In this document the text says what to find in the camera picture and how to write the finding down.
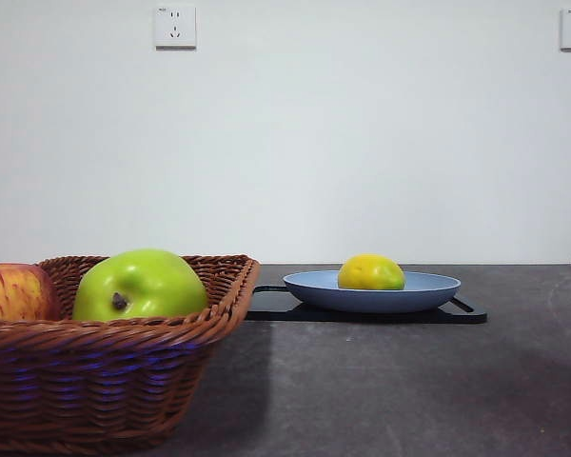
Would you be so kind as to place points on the yellow lemon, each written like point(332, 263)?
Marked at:
point(371, 273)

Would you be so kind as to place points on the blue round plate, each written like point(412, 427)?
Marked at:
point(371, 300)

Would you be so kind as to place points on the brown woven wicker basket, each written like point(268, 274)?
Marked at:
point(100, 371)

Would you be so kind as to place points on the black flat tray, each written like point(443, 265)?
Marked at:
point(271, 304)

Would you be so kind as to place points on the green apple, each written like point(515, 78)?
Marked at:
point(147, 281)

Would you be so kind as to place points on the red yellow apple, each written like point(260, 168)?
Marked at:
point(14, 290)

